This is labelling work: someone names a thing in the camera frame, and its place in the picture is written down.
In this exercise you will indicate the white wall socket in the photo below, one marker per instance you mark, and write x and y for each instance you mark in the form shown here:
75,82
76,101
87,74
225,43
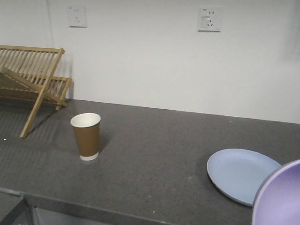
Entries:
77,16
210,19

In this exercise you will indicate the purple plastic bowl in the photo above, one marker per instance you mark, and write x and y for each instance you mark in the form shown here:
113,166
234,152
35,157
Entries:
277,201

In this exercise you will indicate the light blue plastic plate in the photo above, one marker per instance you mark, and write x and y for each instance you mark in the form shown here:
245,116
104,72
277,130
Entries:
239,173

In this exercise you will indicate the brown paper cup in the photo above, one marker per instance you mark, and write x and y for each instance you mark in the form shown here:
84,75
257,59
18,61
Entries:
86,127

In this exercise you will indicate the wooden dish rack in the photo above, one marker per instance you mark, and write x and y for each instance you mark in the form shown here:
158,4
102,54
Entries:
28,74

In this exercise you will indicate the white wall socket right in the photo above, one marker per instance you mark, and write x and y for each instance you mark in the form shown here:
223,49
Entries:
210,19

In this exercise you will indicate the white wall socket left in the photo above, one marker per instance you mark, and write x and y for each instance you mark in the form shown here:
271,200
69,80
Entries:
77,16

